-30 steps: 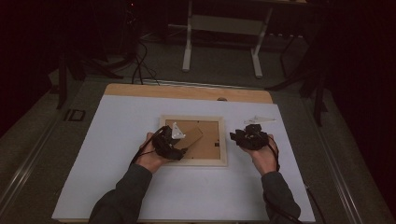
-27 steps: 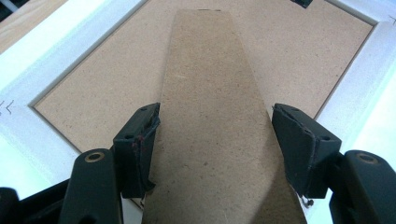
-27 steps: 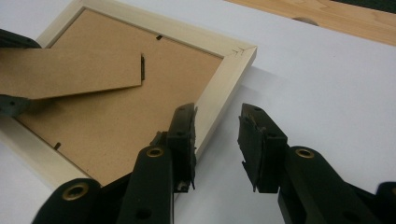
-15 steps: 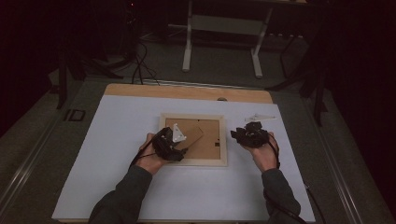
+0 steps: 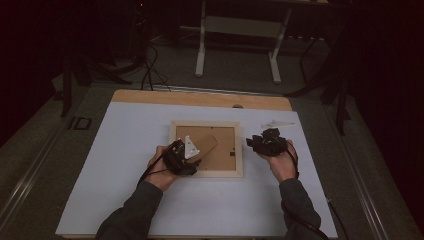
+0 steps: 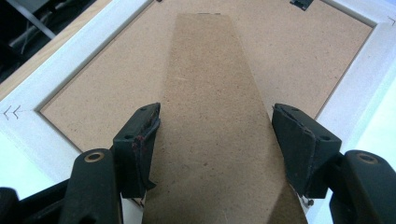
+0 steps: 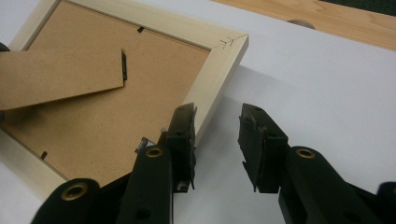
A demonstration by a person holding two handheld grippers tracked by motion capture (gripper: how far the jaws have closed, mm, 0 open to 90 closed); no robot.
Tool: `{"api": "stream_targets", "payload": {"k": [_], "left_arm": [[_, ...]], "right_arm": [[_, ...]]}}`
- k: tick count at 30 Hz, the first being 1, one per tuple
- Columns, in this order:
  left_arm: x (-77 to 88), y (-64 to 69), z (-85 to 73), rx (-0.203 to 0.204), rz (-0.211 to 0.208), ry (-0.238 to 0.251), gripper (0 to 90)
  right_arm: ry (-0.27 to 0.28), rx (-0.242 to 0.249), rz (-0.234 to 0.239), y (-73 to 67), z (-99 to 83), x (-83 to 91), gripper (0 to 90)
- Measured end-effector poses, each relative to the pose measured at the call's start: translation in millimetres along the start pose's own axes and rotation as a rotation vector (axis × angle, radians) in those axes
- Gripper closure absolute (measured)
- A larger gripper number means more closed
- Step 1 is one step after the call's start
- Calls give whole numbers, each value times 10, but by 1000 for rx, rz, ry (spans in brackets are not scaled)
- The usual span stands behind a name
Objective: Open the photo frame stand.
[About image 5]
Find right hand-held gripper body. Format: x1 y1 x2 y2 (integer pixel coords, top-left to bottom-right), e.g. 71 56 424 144
257 119 297 158

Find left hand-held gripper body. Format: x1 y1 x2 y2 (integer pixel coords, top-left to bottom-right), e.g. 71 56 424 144
162 134 202 177

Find pale wooden picture frame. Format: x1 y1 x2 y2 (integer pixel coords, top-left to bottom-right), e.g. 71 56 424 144
168 119 244 179

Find person's right hand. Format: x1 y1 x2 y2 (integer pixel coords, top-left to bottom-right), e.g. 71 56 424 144
259 139 300 184

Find person's left hand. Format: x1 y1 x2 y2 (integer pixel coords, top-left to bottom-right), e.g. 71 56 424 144
145 144 182 193

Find black metal stand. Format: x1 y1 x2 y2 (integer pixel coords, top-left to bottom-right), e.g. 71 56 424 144
59 49 133 118
284 29 353 137

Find black rectangular floor plate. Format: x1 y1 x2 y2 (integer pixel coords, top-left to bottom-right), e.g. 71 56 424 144
67 116 93 131

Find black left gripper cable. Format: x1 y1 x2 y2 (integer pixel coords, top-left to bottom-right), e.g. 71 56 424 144
137 167 169 188

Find aluminium floor rail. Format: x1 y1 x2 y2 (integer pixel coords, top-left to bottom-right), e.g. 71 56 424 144
321 106 392 240
0 124 66 223
148 83 286 98

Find black floor cables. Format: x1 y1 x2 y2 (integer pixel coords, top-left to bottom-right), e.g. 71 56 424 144
133 9 173 93

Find thin black cable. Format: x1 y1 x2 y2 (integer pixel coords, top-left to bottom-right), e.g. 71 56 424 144
326 196 351 240

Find white metal desk frame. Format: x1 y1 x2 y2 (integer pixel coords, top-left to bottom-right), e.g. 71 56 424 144
179 0 329 85

